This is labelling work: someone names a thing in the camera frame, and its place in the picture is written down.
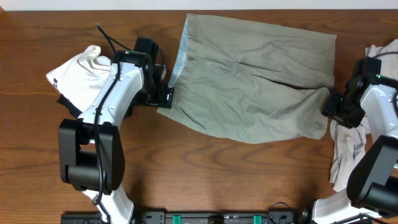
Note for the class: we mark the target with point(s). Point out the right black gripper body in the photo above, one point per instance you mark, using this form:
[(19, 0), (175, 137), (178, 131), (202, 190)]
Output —
[(344, 110)]

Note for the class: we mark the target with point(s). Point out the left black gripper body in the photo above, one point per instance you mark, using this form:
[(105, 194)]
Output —
[(158, 96)]

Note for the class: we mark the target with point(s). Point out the khaki green shorts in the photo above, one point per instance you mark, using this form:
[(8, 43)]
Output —
[(250, 81)]

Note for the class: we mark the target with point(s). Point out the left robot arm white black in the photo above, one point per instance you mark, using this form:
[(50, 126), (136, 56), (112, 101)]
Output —
[(90, 149)]

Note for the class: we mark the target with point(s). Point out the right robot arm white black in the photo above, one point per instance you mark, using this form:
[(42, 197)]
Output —
[(371, 193)]

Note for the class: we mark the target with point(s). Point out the light striped crumpled shirt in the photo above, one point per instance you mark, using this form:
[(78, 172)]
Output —
[(350, 143)]

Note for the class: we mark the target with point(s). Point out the white folded shirt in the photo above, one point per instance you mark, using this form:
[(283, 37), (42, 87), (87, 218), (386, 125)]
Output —
[(81, 78)]

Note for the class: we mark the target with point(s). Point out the black folded garment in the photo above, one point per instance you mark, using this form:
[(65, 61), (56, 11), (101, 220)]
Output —
[(74, 111)]

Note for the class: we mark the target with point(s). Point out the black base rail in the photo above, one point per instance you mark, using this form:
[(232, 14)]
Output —
[(190, 218)]

